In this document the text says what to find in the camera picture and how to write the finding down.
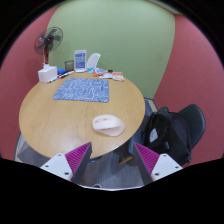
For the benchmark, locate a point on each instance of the orange snack packet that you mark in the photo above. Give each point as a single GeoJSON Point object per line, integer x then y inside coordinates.
{"type": "Point", "coordinates": [99, 72]}

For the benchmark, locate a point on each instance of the black whiteboard marker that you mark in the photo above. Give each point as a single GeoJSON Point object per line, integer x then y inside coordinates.
{"type": "Point", "coordinates": [66, 74]}

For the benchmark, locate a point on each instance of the pale pink computer mouse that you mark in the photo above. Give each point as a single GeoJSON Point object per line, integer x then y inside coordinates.
{"type": "Point", "coordinates": [108, 125]}

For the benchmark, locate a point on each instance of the black standing fan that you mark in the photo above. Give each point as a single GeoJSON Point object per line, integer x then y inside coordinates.
{"type": "Point", "coordinates": [49, 39]}

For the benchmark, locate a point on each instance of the light blue packet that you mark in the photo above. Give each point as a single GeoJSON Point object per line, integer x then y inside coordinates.
{"type": "Point", "coordinates": [90, 70]}

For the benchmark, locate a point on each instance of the blue patterned mouse pad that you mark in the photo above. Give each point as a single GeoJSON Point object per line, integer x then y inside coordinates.
{"type": "Point", "coordinates": [83, 90]}

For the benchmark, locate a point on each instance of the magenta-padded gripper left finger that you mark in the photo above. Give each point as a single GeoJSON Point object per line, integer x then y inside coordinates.
{"type": "Point", "coordinates": [60, 163]}

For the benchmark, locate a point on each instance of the blue whiteboard eraser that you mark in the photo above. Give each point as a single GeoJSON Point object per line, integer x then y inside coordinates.
{"type": "Point", "coordinates": [61, 71]}

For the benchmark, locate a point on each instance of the red-capped whiteboard marker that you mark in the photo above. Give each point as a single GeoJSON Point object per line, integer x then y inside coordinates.
{"type": "Point", "coordinates": [53, 79]}

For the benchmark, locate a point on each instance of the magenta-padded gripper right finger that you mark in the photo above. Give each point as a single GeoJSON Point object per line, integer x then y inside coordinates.
{"type": "Point", "coordinates": [163, 165]}

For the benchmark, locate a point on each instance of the white sign stand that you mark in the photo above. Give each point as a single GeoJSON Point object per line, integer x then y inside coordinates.
{"type": "Point", "coordinates": [80, 60]}

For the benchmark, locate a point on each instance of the small black object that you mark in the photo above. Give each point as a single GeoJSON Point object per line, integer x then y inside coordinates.
{"type": "Point", "coordinates": [110, 71]}

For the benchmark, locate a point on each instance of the red and white snack packet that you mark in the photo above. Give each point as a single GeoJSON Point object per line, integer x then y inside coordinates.
{"type": "Point", "coordinates": [118, 76]}

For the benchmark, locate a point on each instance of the white tissue box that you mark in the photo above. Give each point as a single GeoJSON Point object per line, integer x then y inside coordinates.
{"type": "Point", "coordinates": [46, 74]}

